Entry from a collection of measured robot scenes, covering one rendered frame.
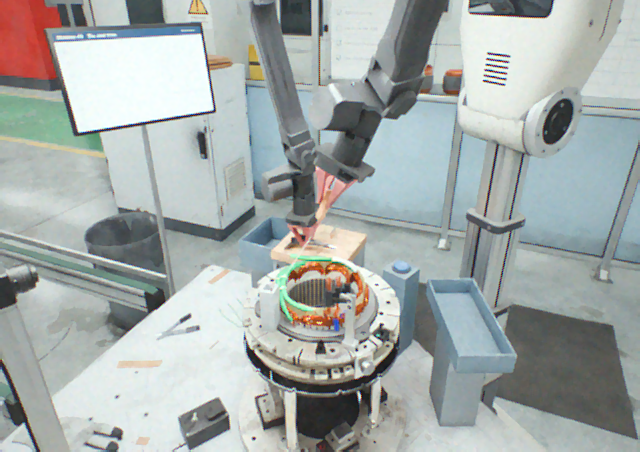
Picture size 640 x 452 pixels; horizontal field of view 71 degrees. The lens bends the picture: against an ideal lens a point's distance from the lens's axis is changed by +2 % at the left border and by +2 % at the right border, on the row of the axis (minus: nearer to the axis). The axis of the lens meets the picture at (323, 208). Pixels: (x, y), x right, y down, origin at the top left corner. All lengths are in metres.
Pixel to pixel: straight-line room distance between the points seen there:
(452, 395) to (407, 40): 0.76
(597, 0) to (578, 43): 0.07
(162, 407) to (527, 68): 1.09
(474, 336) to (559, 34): 0.60
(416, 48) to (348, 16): 2.44
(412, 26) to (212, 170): 2.64
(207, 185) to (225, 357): 2.06
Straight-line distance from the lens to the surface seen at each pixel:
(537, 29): 0.97
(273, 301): 0.84
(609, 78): 2.96
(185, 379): 1.28
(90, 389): 1.34
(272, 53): 0.97
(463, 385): 1.09
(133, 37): 1.76
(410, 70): 0.67
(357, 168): 0.76
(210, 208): 3.30
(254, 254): 1.23
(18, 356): 0.67
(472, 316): 1.08
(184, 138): 3.21
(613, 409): 2.52
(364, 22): 3.05
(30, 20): 4.43
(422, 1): 0.60
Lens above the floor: 1.68
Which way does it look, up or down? 26 degrees down
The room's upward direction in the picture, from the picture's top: straight up
